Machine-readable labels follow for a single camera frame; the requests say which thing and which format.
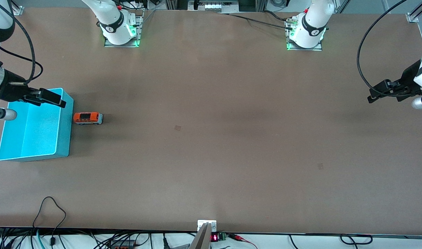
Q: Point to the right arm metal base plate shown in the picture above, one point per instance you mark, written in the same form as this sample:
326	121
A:
109	45

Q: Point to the white power strip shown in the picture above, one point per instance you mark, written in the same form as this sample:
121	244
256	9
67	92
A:
214	6

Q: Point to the white table edge bracket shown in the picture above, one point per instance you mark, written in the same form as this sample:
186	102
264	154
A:
201	224

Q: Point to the black adapter with orange buttons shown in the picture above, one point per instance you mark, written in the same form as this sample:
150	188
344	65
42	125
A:
128	245

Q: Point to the green terminal block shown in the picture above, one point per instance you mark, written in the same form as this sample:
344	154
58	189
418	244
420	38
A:
223	237

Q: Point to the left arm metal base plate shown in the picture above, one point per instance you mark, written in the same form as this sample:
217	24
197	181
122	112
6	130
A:
316	48

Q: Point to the red digit display module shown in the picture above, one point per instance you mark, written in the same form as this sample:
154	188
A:
214	238

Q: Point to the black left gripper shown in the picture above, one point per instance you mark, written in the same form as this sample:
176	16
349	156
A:
408	79

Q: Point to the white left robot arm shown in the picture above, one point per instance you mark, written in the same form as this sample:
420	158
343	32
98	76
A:
311	31

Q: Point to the red clip lead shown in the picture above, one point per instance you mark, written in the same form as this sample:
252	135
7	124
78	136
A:
238	238

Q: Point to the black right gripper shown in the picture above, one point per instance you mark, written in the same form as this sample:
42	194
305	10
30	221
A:
11	90

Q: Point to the grey metal bar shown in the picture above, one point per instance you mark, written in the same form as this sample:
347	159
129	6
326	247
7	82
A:
202	240

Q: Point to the blue plastic box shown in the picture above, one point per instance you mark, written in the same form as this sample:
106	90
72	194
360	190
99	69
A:
34	138

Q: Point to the aluminium frame profile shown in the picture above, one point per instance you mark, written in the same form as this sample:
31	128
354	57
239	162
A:
412	17
18	10

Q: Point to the orange toy bus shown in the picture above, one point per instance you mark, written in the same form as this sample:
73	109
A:
86	117

